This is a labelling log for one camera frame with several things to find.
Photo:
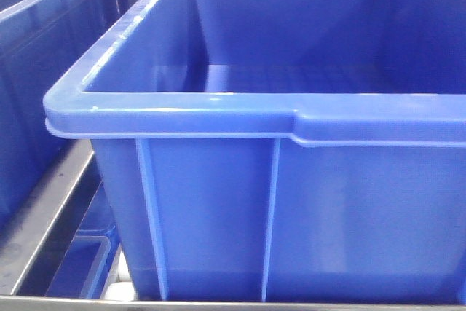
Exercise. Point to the large blue crate front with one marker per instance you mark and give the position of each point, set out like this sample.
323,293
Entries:
280,150

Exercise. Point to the blue bin below rack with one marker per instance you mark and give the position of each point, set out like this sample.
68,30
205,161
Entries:
84,269

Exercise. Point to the blue crate left neighbour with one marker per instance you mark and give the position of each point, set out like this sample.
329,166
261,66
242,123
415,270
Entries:
40,41

